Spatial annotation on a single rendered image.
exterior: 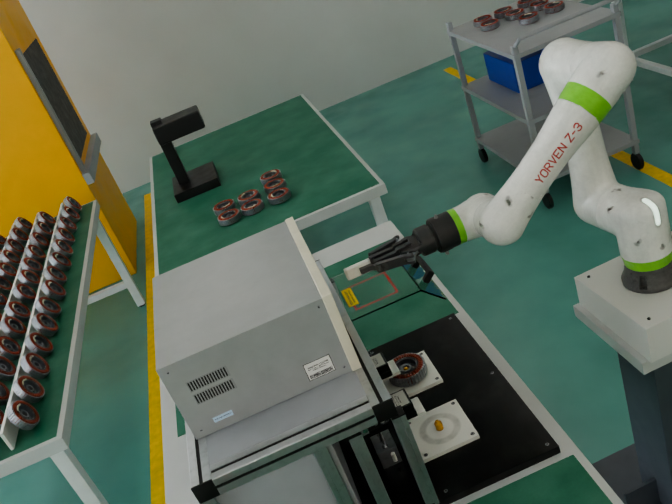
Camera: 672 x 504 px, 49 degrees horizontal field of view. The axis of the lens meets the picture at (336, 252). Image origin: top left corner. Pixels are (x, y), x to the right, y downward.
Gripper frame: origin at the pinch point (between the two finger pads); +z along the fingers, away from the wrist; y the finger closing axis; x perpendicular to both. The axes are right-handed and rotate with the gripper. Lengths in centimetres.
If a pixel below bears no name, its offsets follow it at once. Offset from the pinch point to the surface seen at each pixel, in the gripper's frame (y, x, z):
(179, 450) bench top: 19, -43, 67
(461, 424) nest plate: -22.3, -39.9, -8.0
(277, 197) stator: 162, -39, 9
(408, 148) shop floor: 343, -116, -98
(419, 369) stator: -0.2, -36.4, -5.7
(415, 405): -20.3, -30.0, 0.9
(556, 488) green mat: -49, -43, -19
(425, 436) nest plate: -21.0, -39.8, 1.4
